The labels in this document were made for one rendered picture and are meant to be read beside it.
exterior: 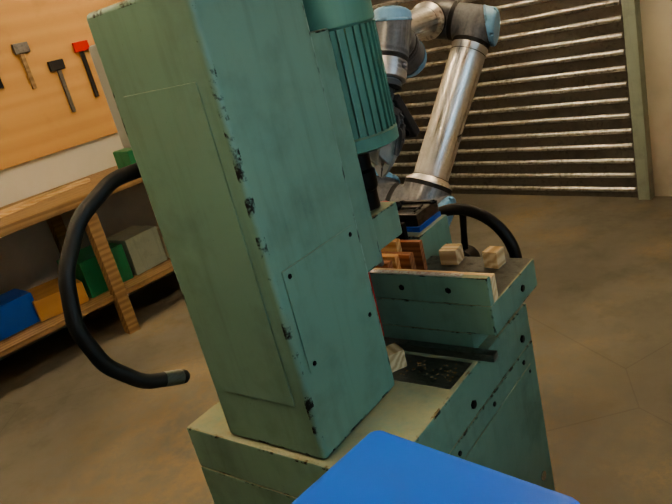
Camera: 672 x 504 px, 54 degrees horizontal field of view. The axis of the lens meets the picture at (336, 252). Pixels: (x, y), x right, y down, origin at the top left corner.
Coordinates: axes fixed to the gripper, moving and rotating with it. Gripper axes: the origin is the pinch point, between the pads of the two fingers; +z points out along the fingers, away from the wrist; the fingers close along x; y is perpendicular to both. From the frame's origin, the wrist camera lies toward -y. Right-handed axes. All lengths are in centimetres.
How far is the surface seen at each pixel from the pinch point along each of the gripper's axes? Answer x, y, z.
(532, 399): 31, -17, 47
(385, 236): 11.9, 15.1, 16.4
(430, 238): 10.4, -4.8, 14.3
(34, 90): -304, -68, -80
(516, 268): 31.8, -1.7, 20.3
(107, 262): -246, -93, 19
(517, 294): 33.4, 0.8, 25.4
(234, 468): -3, 35, 61
